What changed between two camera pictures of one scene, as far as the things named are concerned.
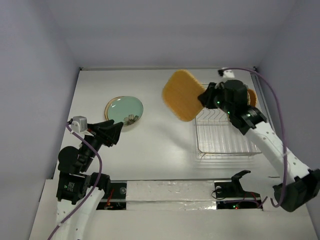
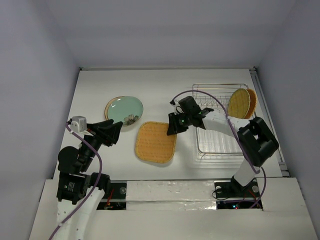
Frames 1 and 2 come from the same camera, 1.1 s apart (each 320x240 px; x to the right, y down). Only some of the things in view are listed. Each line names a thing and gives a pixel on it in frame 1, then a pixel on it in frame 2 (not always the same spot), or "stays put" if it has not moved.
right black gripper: (212, 95) → (180, 122)
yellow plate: (180, 94) → (153, 144)
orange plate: (253, 97) stays put
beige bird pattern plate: (125, 109) stays put
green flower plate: (127, 109) stays put
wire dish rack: (217, 138) stays put
